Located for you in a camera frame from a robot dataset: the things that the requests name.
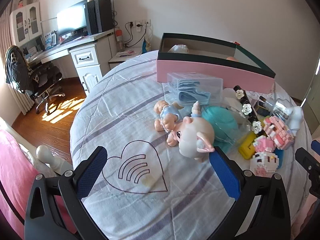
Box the black office chair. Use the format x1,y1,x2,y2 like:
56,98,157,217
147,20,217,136
4,46,65,115

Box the teal toy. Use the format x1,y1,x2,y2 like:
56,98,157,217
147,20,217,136
202,106,240,153

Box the pink and black box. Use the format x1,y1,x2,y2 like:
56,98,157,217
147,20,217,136
156,33,276,94

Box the clear box with blue cloth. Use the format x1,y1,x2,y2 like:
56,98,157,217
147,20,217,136
167,72,223,106

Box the striped quilted table cover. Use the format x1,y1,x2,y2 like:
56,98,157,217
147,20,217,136
69,49,313,240

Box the white glass-door cabinet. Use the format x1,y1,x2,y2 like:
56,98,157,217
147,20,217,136
9,2,42,47

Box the yellow highlighter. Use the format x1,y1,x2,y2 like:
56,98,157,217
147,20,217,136
238,132,257,160

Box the black computer monitor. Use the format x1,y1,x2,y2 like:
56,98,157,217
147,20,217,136
56,1,86,36

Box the blue highlighter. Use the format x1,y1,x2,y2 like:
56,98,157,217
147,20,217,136
274,148,284,169

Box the orange capped bottle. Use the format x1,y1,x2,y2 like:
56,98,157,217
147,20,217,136
115,29,125,52

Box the pink white block figure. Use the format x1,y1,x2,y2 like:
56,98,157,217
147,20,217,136
249,135,279,177

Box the black hair clip white flowers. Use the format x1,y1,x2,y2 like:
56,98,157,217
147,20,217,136
233,85,263,136

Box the baby doll blue dress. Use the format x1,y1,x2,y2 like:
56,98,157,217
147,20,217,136
153,100,183,132

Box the pink bedding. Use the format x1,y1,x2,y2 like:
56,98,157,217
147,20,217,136
1,119,73,239

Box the pink block donut figure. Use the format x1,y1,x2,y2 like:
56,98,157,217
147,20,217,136
263,116,295,150

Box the black computer tower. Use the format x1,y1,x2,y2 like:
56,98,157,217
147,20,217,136
84,0,113,35

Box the rose gold tumbler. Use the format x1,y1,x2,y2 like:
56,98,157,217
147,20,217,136
227,56,239,62

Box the white desk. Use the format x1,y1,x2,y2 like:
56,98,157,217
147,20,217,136
28,29,117,95

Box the doll on cabinet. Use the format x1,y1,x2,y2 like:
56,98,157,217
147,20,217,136
18,0,28,9

